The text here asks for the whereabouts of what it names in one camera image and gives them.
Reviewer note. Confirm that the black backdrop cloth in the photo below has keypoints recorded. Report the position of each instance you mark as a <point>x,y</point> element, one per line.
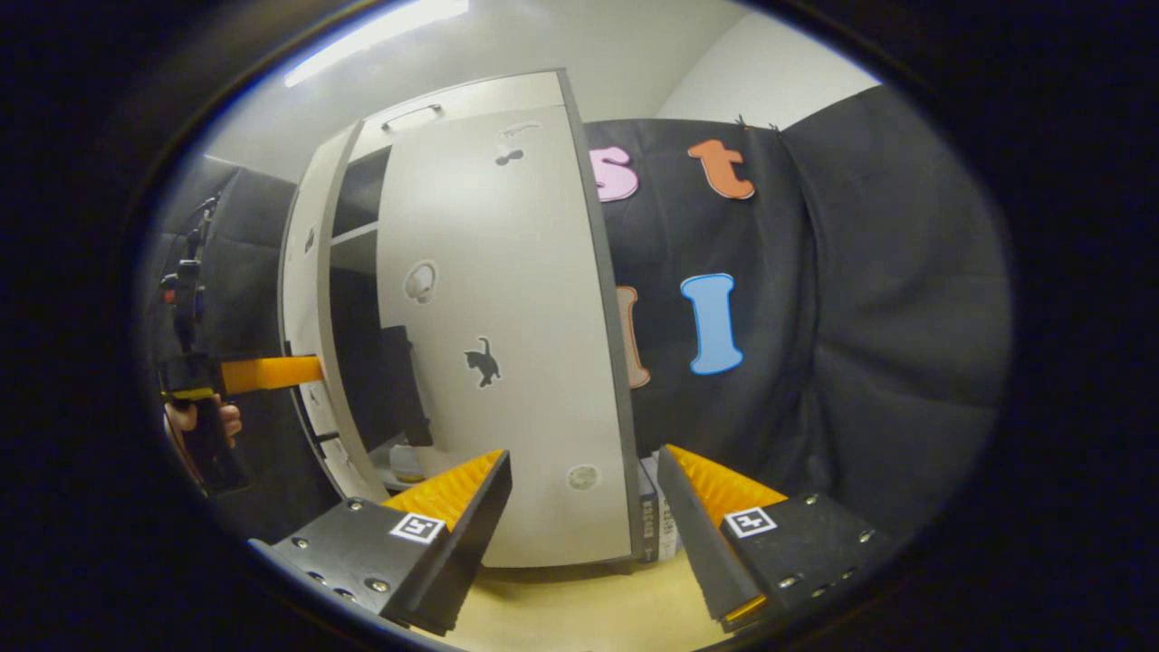
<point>860,317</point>
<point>253,263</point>

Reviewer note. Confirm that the blue and white box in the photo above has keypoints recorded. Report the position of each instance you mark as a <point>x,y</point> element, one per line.
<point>659,516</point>

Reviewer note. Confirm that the white shoe cabinet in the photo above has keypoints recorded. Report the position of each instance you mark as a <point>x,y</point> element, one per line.
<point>358,299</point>

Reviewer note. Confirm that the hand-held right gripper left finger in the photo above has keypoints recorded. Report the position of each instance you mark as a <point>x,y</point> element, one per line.
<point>471,543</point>

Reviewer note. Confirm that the white shoe cabinet door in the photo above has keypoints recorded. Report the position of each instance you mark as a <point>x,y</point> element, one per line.
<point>308,299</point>
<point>525,317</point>

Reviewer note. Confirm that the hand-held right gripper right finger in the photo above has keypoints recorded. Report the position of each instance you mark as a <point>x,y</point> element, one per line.
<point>702,543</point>

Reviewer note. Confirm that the white cabinet drawer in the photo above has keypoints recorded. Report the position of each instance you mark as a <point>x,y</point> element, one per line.
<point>489,100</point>

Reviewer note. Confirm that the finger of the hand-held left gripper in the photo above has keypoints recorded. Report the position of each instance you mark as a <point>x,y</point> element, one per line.
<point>272,374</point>

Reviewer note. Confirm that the white striped canvas shoe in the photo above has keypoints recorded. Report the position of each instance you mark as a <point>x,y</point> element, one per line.
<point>409,464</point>

